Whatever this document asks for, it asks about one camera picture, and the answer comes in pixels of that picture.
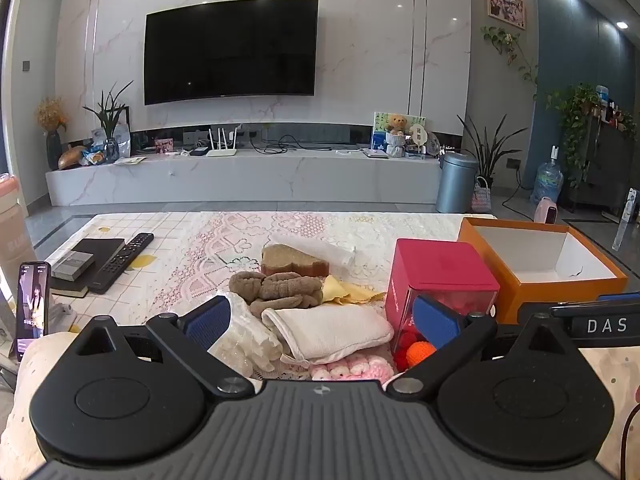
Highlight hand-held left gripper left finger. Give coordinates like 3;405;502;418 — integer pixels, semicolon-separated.
67;295;256;397

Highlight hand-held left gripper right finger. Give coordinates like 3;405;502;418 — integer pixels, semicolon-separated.
384;295;576;396

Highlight brown plush toy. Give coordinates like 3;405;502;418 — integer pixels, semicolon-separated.
229;271;325;318

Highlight orange yarn ball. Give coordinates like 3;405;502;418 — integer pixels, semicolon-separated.
406;341;437;367

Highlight red yarn ball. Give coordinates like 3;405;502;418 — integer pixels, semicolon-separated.
392;330;421;371

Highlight white lace fabric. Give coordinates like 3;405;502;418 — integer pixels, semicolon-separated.
207;292;285;378

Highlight red box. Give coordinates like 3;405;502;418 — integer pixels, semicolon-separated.
384;238;501;356

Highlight pink lace tablecloth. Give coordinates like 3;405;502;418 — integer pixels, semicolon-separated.
145;210;501;386

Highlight orange cardboard box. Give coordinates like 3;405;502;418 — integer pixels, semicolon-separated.
457;216;629;325

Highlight white floor stand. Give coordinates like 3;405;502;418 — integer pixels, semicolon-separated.
612;187;640;251

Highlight yellow cloth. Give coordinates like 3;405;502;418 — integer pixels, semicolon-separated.
320;275;387;307

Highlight black remote control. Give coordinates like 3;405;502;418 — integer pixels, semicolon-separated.
89;232;155;294

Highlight bread-shaped brown sponge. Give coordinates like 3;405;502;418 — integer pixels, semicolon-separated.
261;243;328;277

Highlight white checked tablecloth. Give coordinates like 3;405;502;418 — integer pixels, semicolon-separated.
45;212;201;333

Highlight pink small heater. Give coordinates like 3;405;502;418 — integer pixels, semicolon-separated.
534;196;560;224

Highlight white fabric pouch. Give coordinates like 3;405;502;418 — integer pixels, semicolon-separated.
261;304;396;365

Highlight black notebook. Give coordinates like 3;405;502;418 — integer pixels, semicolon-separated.
49;237;126;297

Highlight clear plastic bag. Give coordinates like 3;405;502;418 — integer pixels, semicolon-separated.
270;234;358;271

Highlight blue water bottle with pump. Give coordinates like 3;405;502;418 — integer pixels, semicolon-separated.
530;146;564;206

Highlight dark cabinet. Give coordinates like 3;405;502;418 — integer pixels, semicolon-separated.
565;120;640;216

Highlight woven basket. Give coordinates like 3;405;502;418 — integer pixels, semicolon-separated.
472;176;493;213

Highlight grey metal trash can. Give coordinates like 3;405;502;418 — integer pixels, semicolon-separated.
435;151;480;214

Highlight metal phone stand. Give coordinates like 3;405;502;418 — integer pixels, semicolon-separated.
47;300;76;333

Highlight small grey box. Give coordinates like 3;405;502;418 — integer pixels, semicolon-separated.
51;251;95;281

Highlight marble television console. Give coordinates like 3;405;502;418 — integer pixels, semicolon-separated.
45;150;446;206

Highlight white router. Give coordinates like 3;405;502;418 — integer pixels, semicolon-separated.
206;127;238;157

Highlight smartphone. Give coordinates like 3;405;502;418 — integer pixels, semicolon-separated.
16;261;52;362

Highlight long-leaf potted plant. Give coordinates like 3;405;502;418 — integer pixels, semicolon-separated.
457;114;531;196

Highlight round white sign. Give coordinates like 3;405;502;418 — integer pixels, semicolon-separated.
407;125;428;156

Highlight leafy pothos plant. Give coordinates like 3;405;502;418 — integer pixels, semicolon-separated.
545;84;608;188

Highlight teddy bear bouquet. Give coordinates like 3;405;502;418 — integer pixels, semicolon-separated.
387;114;408;158

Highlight crumpled plastic bag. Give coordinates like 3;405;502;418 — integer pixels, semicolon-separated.
91;125;132;158

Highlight green painted picture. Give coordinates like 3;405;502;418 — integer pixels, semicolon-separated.
371;111;427;151

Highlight bottles on cabinet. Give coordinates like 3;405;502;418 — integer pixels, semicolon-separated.
595;85;638;131

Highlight golden gourd ornament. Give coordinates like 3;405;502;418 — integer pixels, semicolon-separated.
57;145;88;171

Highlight green plant in glass vase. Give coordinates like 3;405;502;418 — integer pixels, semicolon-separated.
82;80;135;163

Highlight dark vase with yellow flowers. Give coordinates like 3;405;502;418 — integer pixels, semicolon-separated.
36;97;68;171

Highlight hanging vine plant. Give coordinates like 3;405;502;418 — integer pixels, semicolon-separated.
481;26;540;101

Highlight black cable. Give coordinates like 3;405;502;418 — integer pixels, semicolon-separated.
619;387;640;463

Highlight black cables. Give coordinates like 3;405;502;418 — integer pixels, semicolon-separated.
250;135;331;153

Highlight wall-mounted television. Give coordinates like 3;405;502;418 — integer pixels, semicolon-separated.
144;0;320;106

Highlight framed wall picture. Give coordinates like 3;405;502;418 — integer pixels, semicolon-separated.
486;0;527;31

